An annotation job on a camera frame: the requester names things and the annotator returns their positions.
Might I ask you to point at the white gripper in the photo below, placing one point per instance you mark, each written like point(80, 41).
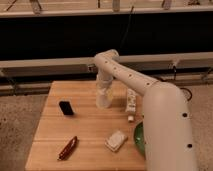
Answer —
point(103, 85)

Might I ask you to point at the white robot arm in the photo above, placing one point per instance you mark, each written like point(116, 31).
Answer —
point(167, 126)

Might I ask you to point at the black eraser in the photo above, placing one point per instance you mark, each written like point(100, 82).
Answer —
point(66, 108)

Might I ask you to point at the white tube with cap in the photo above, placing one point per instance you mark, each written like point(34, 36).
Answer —
point(130, 104)

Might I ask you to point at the white soap bar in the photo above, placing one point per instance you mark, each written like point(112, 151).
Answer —
point(116, 140)

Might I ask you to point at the green bowl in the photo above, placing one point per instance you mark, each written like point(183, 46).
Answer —
point(139, 138)

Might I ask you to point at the red-brown folding knife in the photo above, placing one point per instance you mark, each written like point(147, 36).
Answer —
point(68, 149)

